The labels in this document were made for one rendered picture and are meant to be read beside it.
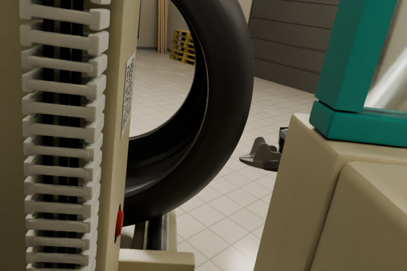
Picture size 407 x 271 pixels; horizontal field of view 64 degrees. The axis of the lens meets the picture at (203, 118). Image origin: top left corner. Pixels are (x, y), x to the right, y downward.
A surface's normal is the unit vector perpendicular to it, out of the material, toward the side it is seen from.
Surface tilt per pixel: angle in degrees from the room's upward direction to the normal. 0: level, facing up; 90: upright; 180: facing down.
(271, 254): 90
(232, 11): 64
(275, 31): 90
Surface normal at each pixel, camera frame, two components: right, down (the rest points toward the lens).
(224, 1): 0.69, -0.16
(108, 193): 0.47, 0.34
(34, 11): 0.10, 0.33
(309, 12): -0.69, 0.13
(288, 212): -0.98, -0.11
